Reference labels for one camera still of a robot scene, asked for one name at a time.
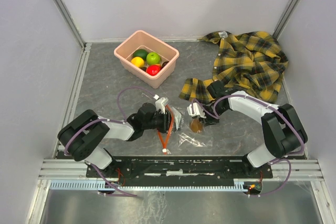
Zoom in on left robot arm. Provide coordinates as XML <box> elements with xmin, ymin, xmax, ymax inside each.
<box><xmin>57</xmin><ymin>103</ymin><xmax>175</xmax><ymax>177</ymax></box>

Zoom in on green fake apple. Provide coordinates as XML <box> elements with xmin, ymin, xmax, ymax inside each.
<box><xmin>146</xmin><ymin>52</ymin><xmax>161</xmax><ymax>66</ymax></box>

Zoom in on dark green fake avocado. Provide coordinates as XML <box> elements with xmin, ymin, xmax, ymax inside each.
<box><xmin>132</xmin><ymin>49</ymin><xmax>148</xmax><ymax>60</ymax></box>

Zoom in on yellow plaid shirt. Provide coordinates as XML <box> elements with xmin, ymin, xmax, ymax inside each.
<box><xmin>179</xmin><ymin>31</ymin><xmax>289</xmax><ymax>104</ymax></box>

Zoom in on pink plastic bin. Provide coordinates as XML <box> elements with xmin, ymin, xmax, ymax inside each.
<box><xmin>114</xmin><ymin>30</ymin><xmax>179</xmax><ymax>89</ymax></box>

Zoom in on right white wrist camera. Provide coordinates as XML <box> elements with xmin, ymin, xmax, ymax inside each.
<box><xmin>187</xmin><ymin>102</ymin><xmax>206</xmax><ymax>119</ymax></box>

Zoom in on red fake tomato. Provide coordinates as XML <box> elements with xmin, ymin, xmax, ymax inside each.
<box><xmin>146</xmin><ymin>65</ymin><xmax>162</xmax><ymax>76</ymax></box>

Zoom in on clear zip top bag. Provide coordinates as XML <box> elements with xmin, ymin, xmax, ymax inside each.
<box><xmin>158</xmin><ymin>106</ymin><xmax>213</xmax><ymax>156</ymax></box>

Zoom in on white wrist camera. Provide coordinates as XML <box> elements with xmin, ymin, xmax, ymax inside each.
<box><xmin>153</xmin><ymin>94</ymin><xmax>169</xmax><ymax>114</ymax></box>
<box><xmin>187</xmin><ymin>102</ymin><xmax>206</xmax><ymax>119</ymax></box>

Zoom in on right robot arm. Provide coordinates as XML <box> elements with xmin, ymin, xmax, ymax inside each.
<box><xmin>198</xmin><ymin>81</ymin><xmax>308</xmax><ymax>177</ymax></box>

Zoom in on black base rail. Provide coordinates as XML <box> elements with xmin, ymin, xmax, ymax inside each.
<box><xmin>102</xmin><ymin>155</ymin><xmax>273</xmax><ymax>187</ymax></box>

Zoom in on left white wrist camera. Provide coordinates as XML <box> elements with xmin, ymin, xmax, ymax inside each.
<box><xmin>153</xmin><ymin>94</ymin><xmax>169</xmax><ymax>114</ymax></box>

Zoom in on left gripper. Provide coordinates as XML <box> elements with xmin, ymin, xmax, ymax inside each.
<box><xmin>143</xmin><ymin>109</ymin><xmax>181</xmax><ymax>134</ymax></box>

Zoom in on brown fake kiwi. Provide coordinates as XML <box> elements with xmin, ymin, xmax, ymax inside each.
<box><xmin>190</xmin><ymin>118</ymin><xmax>203</xmax><ymax>133</ymax></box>

